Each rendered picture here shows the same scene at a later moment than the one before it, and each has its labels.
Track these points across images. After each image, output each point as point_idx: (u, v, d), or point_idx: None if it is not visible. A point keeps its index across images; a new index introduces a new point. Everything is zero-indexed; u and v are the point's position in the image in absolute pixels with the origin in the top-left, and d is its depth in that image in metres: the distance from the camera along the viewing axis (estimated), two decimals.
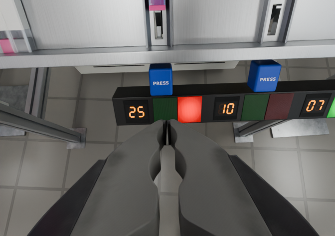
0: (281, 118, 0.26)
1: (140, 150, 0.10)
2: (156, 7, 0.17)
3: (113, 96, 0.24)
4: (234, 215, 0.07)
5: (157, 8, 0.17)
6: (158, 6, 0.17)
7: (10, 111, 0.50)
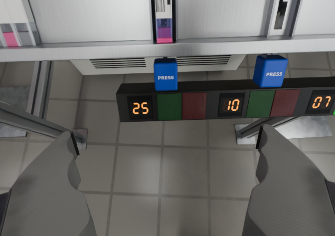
0: (287, 116, 0.25)
1: (53, 166, 0.09)
2: (164, 40, 0.18)
3: (117, 92, 0.24)
4: None
5: (164, 41, 0.18)
6: (165, 39, 0.18)
7: (12, 110, 0.49)
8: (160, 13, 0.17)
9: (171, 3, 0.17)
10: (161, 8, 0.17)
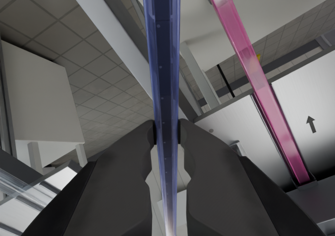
0: None
1: (131, 150, 0.10)
2: None
3: None
4: (242, 216, 0.07)
5: None
6: None
7: None
8: None
9: None
10: None
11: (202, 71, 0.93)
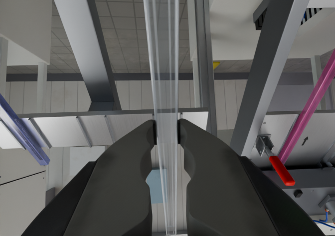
0: None
1: (131, 150, 0.10)
2: None
3: None
4: (242, 216, 0.07)
5: None
6: None
7: None
8: None
9: None
10: None
11: (197, 60, 1.06)
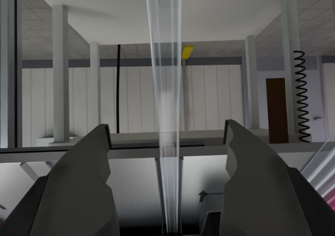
0: None
1: (86, 157, 0.09)
2: None
3: None
4: (280, 227, 0.06)
5: None
6: None
7: None
8: None
9: None
10: None
11: (95, 44, 0.83)
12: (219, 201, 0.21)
